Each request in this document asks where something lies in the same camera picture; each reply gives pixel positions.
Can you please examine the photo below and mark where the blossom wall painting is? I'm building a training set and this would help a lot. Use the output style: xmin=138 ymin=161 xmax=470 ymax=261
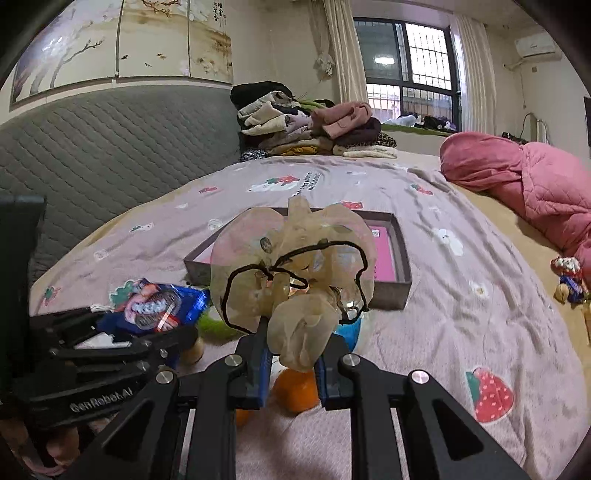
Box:
xmin=11 ymin=0 xmax=233 ymax=103

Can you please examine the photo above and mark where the left beige curtain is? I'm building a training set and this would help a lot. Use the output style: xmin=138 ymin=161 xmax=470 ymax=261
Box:
xmin=308 ymin=0 xmax=368 ymax=102

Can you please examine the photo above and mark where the orange mandarin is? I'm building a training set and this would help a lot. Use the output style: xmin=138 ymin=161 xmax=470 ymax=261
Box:
xmin=273 ymin=369 xmax=320 ymax=415

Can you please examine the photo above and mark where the white air conditioner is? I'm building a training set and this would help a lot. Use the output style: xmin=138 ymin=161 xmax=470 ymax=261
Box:
xmin=515 ymin=32 xmax=562 ymax=62

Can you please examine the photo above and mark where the person's left hand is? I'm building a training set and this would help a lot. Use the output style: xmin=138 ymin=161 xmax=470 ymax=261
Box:
xmin=1 ymin=415 xmax=114 ymax=479

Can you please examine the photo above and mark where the blue surprise egg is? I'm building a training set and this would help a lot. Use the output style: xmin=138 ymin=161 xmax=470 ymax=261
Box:
xmin=335 ymin=318 xmax=363 ymax=352

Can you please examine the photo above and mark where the small doll toy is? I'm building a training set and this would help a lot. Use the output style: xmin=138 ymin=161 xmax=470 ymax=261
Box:
xmin=550 ymin=257 xmax=590 ymax=305

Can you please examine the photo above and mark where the pile of folded clothes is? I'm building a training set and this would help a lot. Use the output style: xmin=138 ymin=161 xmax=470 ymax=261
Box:
xmin=230 ymin=81 xmax=398 ymax=162

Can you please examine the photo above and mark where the pink quilted blanket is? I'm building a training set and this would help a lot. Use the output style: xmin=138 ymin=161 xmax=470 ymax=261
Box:
xmin=440 ymin=132 xmax=590 ymax=281

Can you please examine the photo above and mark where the small round pastry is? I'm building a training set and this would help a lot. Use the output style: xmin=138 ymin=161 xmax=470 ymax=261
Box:
xmin=180 ymin=338 xmax=204 ymax=366

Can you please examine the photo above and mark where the blue Oreo cookie packet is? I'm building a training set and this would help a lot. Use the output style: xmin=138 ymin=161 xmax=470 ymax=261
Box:
xmin=97 ymin=278 xmax=211 ymax=337

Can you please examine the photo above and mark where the grey quilted headboard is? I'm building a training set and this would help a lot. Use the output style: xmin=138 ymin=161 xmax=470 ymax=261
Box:
xmin=1 ymin=85 xmax=239 ymax=280

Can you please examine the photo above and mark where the right white curtain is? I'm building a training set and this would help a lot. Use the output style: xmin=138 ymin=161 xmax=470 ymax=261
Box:
xmin=451 ymin=14 xmax=497 ymax=134

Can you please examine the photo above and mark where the dark framed window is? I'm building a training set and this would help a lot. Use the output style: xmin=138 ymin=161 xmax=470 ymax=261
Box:
xmin=353 ymin=17 xmax=461 ymax=134

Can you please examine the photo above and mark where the pink strawberry bed cover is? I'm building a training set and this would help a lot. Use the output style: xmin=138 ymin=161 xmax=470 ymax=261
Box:
xmin=29 ymin=154 xmax=590 ymax=480

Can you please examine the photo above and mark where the green fuzzy scrunchie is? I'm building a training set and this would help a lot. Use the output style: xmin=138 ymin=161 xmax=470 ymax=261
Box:
xmin=197 ymin=311 xmax=243 ymax=344

